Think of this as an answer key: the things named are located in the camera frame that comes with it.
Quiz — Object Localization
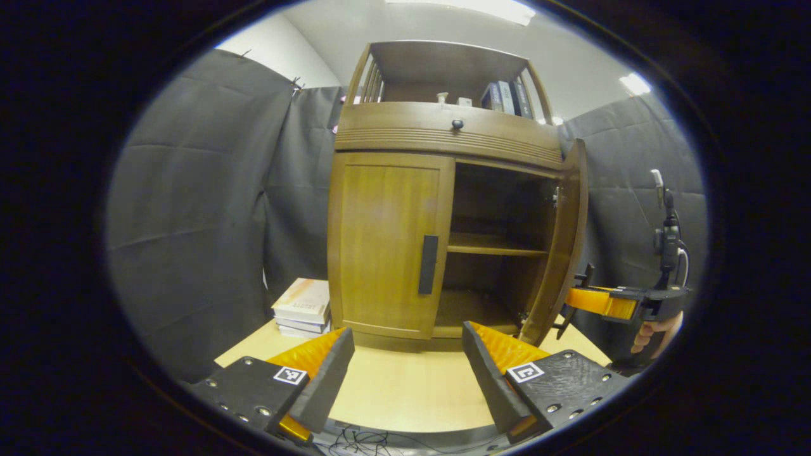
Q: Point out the wooden drawer with black knob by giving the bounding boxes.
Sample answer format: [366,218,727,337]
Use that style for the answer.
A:
[334,101,565,170]

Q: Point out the wooden shoe cabinet door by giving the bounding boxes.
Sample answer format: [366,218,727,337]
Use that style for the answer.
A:
[328,152,456,341]
[520,138,596,347]

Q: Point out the beige cover book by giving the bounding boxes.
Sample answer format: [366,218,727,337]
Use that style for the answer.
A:
[271,277,331,324]

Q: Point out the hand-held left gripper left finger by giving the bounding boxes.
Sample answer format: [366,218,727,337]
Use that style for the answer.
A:
[189,327,356,444]

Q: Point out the wooden double-door shoe cabinet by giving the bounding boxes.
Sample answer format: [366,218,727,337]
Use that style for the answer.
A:
[328,40,587,352]

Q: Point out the dark grey book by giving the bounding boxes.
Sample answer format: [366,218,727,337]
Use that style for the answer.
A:
[511,77,534,119]

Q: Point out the grey flat book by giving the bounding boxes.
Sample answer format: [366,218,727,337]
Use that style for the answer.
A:
[274,315,331,333]

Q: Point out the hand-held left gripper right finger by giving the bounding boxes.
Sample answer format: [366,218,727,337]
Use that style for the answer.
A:
[461,320,632,445]

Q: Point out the white flat book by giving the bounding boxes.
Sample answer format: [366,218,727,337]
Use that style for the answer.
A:
[278,323,331,338]

